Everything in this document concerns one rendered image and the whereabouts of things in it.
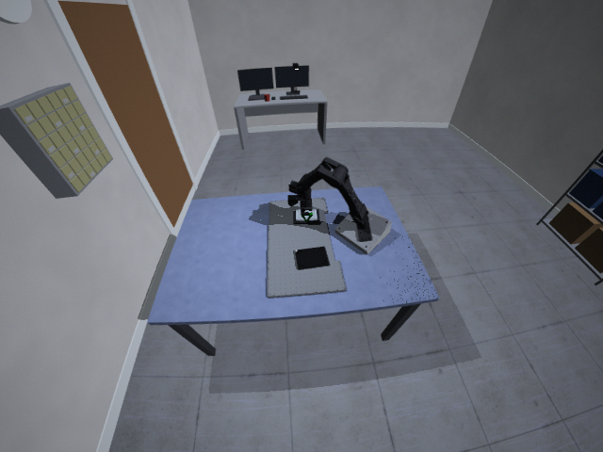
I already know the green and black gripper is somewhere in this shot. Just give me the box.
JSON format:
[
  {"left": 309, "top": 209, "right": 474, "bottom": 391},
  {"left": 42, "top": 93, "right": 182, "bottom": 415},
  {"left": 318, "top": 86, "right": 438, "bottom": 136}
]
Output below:
[{"left": 301, "top": 198, "right": 313, "bottom": 221}]

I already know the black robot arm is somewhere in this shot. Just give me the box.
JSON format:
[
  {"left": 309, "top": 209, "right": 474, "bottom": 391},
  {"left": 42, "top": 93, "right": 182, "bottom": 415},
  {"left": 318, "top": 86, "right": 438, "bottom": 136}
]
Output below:
[{"left": 287, "top": 157, "right": 372, "bottom": 242}]

